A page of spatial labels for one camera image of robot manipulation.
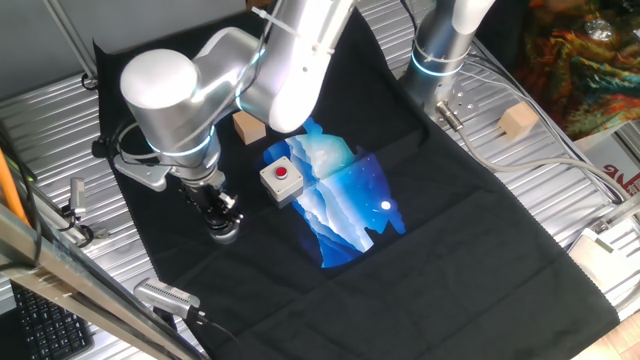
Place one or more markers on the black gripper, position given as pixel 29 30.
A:
pixel 205 197

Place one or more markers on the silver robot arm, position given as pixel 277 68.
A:
pixel 190 100

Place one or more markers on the clear glass jar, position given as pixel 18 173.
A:
pixel 225 235

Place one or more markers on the grey box with red button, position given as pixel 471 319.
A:
pixel 292 182

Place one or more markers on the wooden cube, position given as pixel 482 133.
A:
pixel 517 122
pixel 249 127

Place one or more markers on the black keyboard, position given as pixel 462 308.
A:
pixel 50 330

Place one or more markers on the orange tube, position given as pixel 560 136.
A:
pixel 10 190

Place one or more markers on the thin metal pole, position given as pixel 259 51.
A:
pixel 71 37

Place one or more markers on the black cloth with blue print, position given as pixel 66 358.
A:
pixel 450 275

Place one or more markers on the black chair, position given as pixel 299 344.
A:
pixel 500 25

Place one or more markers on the white flat device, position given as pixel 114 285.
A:
pixel 605 265

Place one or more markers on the colourful patterned fabric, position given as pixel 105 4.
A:
pixel 585 75

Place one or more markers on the red and white box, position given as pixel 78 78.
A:
pixel 615 170

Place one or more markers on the silver faceted ornament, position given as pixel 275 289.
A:
pixel 599 29

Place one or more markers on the wrist camera with silver bracket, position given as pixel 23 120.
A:
pixel 140 172

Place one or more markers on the silver camera on rail clamp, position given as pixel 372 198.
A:
pixel 77 192

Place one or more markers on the aluminium frame beam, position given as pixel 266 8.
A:
pixel 50 265

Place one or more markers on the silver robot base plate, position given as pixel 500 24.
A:
pixel 462 102

